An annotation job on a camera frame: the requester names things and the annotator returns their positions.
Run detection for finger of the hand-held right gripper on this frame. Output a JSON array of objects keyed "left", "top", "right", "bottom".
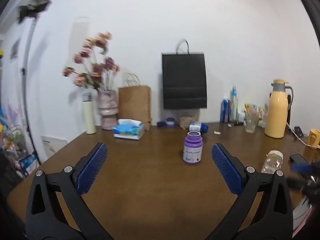
[
  {"left": 286, "top": 176, "right": 310, "bottom": 189},
  {"left": 290, "top": 162, "right": 316, "bottom": 174}
]

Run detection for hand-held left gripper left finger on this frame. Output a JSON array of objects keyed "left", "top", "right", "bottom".
[{"left": 26, "top": 142, "right": 118, "bottom": 240}]

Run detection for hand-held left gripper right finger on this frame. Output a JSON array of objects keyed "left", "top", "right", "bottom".
[{"left": 207, "top": 142, "right": 293, "bottom": 240}]

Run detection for clear plastic bottle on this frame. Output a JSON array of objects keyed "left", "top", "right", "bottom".
[{"left": 261, "top": 150, "right": 284, "bottom": 174}]

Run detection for black phone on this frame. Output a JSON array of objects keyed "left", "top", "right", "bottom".
[{"left": 289, "top": 153, "right": 307, "bottom": 163}]

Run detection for yellow mug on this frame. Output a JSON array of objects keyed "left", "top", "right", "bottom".
[{"left": 307, "top": 129, "right": 320, "bottom": 149}]

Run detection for purple supplement bottle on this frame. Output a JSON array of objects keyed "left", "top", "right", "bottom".
[{"left": 182, "top": 131, "right": 203, "bottom": 165}]

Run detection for white board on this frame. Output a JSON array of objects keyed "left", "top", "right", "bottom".
[{"left": 40, "top": 135, "right": 68, "bottom": 163}]

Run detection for white bottle with blue cap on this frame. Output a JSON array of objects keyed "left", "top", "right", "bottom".
[{"left": 189, "top": 122, "right": 209, "bottom": 133}]

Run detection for clear drinking glass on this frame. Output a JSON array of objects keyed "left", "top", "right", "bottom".
[{"left": 245, "top": 111, "right": 259, "bottom": 134}]

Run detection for blue tissue box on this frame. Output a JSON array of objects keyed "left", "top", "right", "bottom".
[{"left": 112, "top": 119, "right": 145, "bottom": 140}]

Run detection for white tumbler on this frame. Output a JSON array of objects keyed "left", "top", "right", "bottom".
[{"left": 82, "top": 92, "right": 97, "bottom": 134}]

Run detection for blue drink can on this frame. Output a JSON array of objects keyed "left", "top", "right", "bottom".
[{"left": 220, "top": 99, "right": 231, "bottom": 123}]

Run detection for pink marbled vase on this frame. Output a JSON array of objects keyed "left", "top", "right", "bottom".
[{"left": 97, "top": 90, "right": 118, "bottom": 130}]

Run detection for ball of twine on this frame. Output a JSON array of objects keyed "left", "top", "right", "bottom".
[{"left": 178, "top": 116, "right": 198, "bottom": 130}]

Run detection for yellow thermos jug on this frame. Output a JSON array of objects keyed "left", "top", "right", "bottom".
[{"left": 264, "top": 79, "right": 294, "bottom": 139}]

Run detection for blue packet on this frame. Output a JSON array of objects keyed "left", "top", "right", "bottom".
[{"left": 17, "top": 154, "right": 39, "bottom": 178}]

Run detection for clear spray bottle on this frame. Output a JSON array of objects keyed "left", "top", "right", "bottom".
[{"left": 230, "top": 85, "right": 239, "bottom": 125}]

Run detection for colourful snack packets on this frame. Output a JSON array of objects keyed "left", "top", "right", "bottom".
[{"left": 244, "top": 103, "right": 266, "bottom": 120}]

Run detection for brown paper bag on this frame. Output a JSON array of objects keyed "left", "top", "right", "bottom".
[{"left": 118, "top": 73, "right": 152, "bottom": 131}]

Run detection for black paper bag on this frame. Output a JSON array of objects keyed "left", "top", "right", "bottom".
[{"left": 161, "top": 39, "right": 208, "bottom": 110}]

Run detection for light stand pole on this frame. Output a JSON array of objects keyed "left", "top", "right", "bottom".
[{"left": 19, "top": 17, "right": 40, "bottom": 163}]

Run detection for pink artificial flowers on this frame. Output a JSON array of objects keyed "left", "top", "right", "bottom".
[{"left": 62, "top": 32, "right": 120, "bottom": 92}]

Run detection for white cable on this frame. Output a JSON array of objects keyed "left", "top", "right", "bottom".
[{"left": 286, "top": 122, "right": 311, "bottom": 146}]

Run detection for dark door frame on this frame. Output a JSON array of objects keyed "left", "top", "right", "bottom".
[{"left": 294, "top": 0, "right": 320, "bottom": 53}]

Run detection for black camera on stand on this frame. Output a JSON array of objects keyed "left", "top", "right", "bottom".
[{"left": 17, "top": 0, "right": 54, "bottom": 23}]

